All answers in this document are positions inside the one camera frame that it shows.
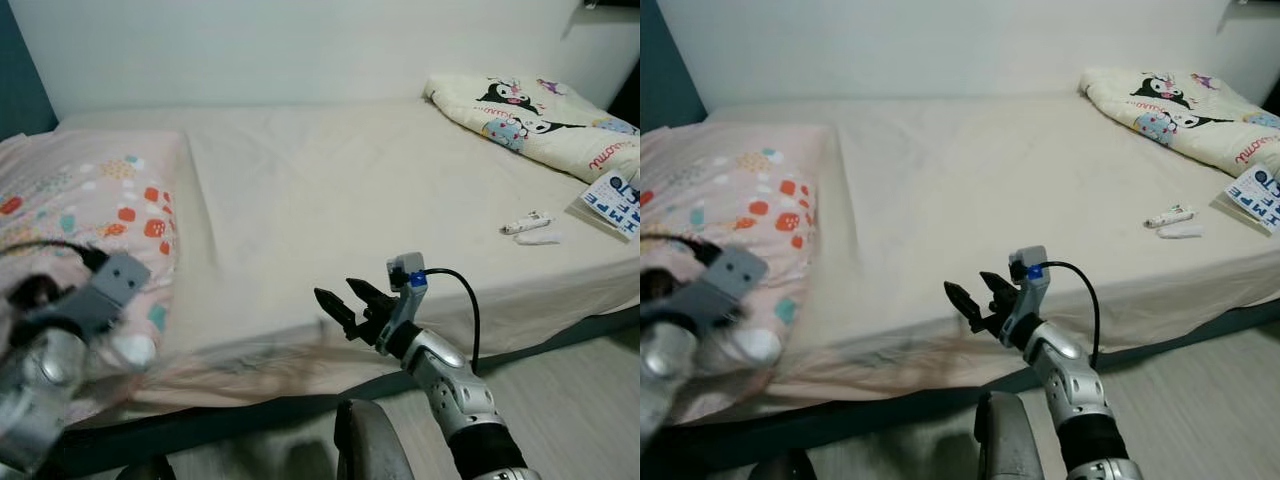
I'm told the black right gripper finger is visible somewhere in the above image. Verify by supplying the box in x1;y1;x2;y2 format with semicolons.
314;288;360;337
944;281;988;328
346;278;394;314
979;271;1018;305

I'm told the grey right robot leg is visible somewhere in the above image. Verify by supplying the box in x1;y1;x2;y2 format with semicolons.
334;399;417;480
974;390;1047;480

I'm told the teal upholstered headboard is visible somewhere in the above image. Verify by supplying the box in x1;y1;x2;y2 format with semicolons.
0;0;57;141
640;0;707;133

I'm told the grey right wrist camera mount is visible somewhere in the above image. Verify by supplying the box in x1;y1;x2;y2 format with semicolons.
1005;246;1052;343
378;252;430;353

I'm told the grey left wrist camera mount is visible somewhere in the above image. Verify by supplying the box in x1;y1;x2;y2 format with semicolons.
35;252;152;341
668;247;770;333

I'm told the cream cartoon print blanket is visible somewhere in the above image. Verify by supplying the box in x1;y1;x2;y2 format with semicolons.
424;72;641;187
1078;68;1280;180

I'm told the white paper with blue print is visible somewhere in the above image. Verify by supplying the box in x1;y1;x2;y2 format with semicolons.
1225;163;1280;237
582;168;641;240

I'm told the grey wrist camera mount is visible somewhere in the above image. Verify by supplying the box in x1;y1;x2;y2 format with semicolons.
1005;246;1052;343
35;252;152;341
378;252;430;353
668;247;770;333

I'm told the white printed tube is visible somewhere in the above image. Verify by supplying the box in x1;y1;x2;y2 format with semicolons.
1145;205;1197;229
500;210;555;236

